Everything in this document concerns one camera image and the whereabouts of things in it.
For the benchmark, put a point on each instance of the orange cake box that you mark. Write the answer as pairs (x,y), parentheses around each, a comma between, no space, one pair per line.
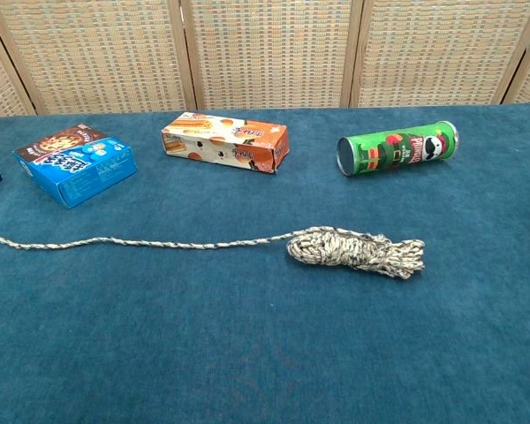
(229,146)

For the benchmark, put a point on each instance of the green Pringles can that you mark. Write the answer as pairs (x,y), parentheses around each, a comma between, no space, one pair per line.
(397,150)

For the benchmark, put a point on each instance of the blue cookie box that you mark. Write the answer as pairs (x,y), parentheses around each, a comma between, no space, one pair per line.
(93,176)

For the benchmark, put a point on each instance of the blue felt table cover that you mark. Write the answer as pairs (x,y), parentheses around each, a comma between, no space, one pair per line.
(247,331)

